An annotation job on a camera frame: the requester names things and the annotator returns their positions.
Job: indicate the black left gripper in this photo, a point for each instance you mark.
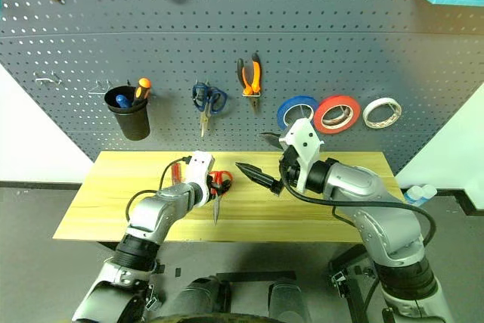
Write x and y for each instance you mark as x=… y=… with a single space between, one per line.
x=213 y=187

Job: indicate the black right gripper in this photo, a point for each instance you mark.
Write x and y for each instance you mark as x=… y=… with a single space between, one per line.
x=289 y=171

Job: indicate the wide red tape roll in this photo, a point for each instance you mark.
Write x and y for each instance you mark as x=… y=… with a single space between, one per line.
x=321 y=118

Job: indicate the small orange black pliers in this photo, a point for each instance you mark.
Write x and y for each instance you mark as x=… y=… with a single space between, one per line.
x=249 y=89

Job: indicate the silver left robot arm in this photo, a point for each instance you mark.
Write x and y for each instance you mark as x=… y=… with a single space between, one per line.
x=159 y=209

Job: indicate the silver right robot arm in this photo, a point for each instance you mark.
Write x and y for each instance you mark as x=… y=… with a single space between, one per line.
x=359 y=187

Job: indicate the black pen cup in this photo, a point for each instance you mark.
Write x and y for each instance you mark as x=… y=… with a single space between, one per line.
x=132 y=126

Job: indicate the blue tape roll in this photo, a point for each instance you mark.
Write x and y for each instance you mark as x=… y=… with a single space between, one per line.
x=291 y=103

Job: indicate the black table crossbar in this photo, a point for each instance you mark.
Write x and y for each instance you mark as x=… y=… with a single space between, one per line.
x=257 y=276

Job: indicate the small black floor piece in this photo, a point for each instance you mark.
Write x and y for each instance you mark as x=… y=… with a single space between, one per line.
x=177 y=272

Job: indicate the dark rounded shape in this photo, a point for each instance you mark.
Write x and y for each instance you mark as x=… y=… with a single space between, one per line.
x=204 y=300
x=289 y=300

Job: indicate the white tape roll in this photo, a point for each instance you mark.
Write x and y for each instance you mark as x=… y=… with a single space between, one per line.
x=378 y=103

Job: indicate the dark grey pegboard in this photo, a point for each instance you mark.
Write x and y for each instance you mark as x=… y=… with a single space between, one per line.
x=264 y=28

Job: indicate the black table leg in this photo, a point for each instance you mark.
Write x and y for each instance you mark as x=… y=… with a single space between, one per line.
x=351 y=262

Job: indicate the clear plastic bottle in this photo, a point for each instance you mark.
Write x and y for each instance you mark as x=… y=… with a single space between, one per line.
x=413 y=195
x=430 y=191

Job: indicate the black baseboard strip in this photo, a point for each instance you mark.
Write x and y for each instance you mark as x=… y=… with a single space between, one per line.
x=38 y=185

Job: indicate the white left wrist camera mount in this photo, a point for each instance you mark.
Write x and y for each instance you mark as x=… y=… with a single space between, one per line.
x=198 y=166

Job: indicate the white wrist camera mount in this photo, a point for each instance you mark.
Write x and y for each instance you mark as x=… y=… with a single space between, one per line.
x=198 y=166
x=302 y=141

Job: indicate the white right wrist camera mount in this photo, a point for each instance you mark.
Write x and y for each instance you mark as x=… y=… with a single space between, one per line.
x=302 y=141

